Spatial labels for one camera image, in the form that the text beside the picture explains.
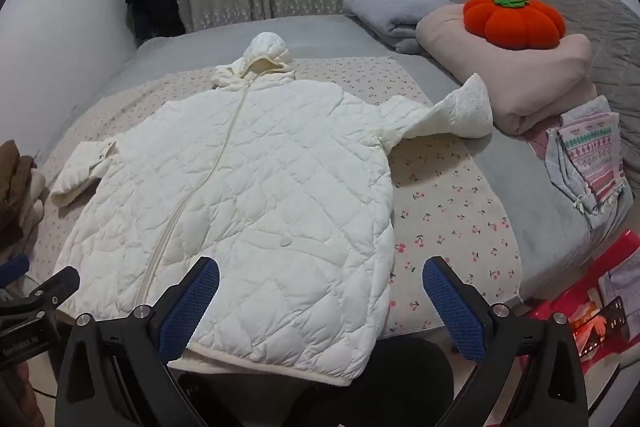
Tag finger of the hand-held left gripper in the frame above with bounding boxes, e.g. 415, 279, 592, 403
29, 266, 81, 312
0, 254, 31, 290

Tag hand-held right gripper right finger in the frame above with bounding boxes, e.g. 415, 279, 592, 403
421, 256, 590, 427

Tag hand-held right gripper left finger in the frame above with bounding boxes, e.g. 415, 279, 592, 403
54, 256, 222, 427

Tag white quilted hooded jacket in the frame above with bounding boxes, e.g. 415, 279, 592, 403
49, 32, 495, 389

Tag brown clothes pile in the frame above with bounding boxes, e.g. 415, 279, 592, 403
0, 139, 40, 253

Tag patterned folded clothes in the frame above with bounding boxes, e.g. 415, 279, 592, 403
545, 127, 635, 230

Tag red plastic stool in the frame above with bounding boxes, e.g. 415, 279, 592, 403
520, 227, 640, 408

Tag cherry print bed sheet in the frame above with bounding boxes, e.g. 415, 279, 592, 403
30, 54, 523, 338

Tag grey bed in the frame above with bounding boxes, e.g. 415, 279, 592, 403
40, 14, 596, 308

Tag pink patterned pajama garment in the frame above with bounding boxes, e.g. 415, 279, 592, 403
557, 96, 626, 208

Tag pink folded quilt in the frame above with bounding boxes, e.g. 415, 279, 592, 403
415, 4, 598, 136

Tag orange pumpkin cushion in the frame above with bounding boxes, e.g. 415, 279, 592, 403
462, 0, 567, 52

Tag grey folded blanket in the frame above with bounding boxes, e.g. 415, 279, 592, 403
342, 0, 456, 55

